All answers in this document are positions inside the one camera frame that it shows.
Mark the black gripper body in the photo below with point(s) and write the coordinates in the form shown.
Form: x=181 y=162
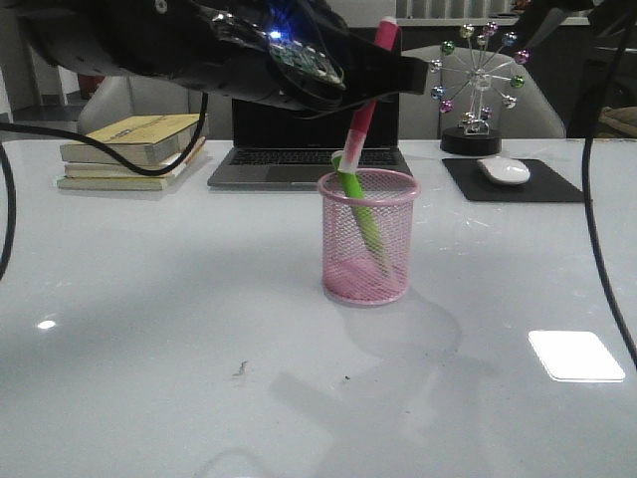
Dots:
x=265 y=52
x=541 y=18

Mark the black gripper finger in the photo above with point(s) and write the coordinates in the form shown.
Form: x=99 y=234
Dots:
x=371 y=72

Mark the pink highlighter pen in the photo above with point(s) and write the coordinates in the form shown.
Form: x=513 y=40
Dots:
x=384 y=38

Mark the green highlighter pen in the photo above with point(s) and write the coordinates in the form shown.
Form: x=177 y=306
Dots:
x=363 y=216

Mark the pink mesh pen holder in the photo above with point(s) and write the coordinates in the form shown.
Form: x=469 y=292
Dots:
x=349 y=273

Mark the ferris wheel desk ornament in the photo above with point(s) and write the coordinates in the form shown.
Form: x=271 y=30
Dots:
x=476 y=81

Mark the grey open laptop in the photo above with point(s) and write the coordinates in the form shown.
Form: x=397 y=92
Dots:
x=274 y=149

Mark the right grey armchair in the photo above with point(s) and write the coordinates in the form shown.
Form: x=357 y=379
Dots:
x=533 y=117

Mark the grey armchair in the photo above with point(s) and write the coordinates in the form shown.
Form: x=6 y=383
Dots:
x=118 y=98
x=533 y=117

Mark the black mouse pad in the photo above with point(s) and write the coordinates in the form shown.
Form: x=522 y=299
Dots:
x=545 y=184

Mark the white computer mouse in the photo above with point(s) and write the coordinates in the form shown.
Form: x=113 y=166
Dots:
x=504 y=170

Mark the top yellow book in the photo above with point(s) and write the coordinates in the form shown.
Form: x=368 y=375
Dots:
x=148 y=140

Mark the yellow book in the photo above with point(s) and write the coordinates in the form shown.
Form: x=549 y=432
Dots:
x=114 y=177
x=148 y=140

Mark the left grey armchair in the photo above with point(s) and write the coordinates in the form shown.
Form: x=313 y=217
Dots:
x=118 y=98

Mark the bottom yellow book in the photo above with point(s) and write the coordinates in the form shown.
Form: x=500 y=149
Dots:
x=114 y=177

